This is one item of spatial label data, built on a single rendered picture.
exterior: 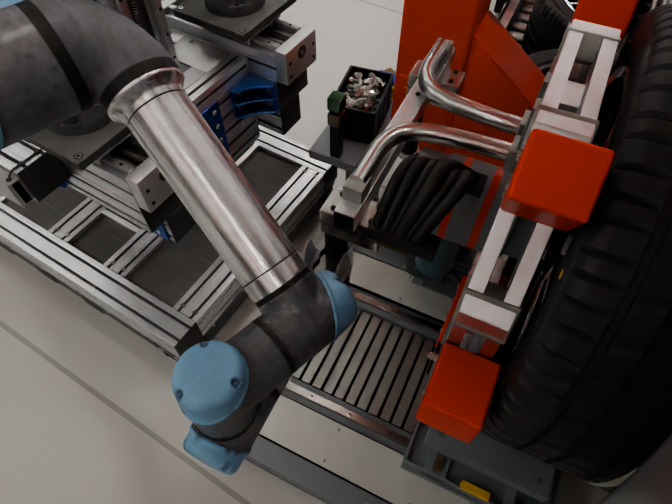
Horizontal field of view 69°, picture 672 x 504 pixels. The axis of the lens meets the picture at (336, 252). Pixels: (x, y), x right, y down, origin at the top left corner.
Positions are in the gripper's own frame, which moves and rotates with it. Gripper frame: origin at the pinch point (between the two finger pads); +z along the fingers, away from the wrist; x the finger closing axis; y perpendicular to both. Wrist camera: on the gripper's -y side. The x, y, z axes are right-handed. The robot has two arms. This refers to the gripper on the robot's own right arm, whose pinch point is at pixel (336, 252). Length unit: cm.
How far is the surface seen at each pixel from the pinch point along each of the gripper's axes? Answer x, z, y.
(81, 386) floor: 73, -27, -83
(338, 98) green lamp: 25, 55, -17
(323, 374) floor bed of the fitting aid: 7, 7, -77
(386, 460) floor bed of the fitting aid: -19, -8, -75
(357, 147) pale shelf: 22, 61, -38
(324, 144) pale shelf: 31, 58, -38
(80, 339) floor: 85, -15, -83
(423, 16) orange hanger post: 8, 60, 6
